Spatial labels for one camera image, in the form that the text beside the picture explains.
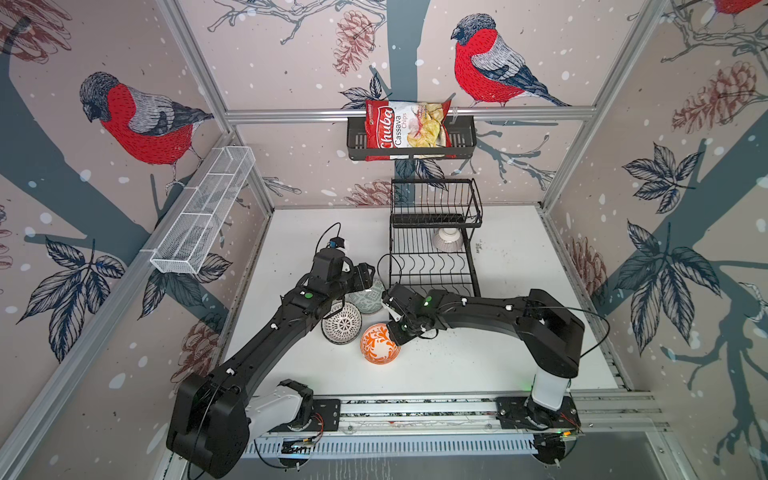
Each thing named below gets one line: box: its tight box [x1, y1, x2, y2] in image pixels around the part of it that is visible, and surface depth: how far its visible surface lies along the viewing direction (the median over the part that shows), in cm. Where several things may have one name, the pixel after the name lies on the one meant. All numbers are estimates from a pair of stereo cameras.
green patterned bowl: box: [344, 280, 385, 314], surface depth 93 cm
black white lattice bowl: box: [321, 301, 362, 345], surface depth 85 cm
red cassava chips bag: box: [364, 100, 456, 162], surface depth 89 cm
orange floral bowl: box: [360, 323, 401, 365], surface depth 85 cm
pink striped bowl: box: [432, 228, 464, 252], surface depth 106 cm
